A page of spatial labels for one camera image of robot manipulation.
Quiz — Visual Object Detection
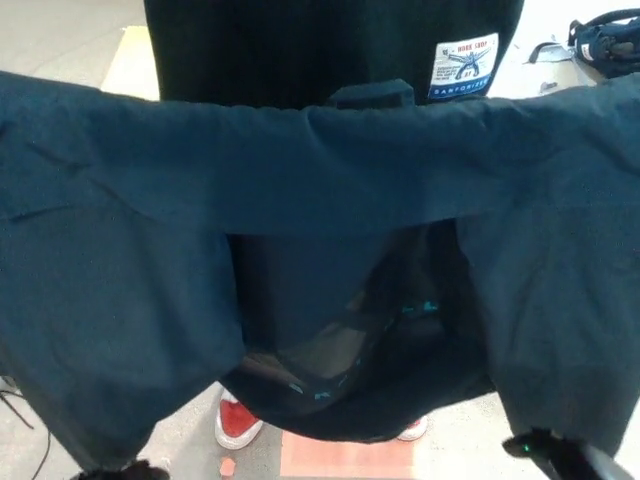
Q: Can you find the black sweater with label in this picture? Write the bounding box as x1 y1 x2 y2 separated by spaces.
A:
142 0 524 109

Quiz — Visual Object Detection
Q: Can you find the orange floor mat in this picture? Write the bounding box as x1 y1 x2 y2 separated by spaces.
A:
279 430 416 479

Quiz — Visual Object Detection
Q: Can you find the navy blue bag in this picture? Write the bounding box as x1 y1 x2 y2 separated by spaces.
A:
569 4 640 79

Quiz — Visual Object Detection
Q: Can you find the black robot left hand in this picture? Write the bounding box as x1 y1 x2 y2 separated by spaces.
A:
82 458 169 480

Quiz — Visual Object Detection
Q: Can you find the black floor cable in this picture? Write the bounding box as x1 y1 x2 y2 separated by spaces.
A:
0 387 54 474

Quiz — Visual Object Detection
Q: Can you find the navy blue coat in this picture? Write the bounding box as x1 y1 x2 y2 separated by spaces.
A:
0 69 640 474

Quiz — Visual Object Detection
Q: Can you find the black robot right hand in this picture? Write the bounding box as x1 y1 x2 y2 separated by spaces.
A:
502 427 609 480

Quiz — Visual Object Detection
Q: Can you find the yellow floor mat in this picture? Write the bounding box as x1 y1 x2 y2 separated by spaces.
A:
102 24 161 101

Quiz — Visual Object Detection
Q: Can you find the person's left red sneaker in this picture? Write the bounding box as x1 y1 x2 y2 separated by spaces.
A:
397 414 429 442

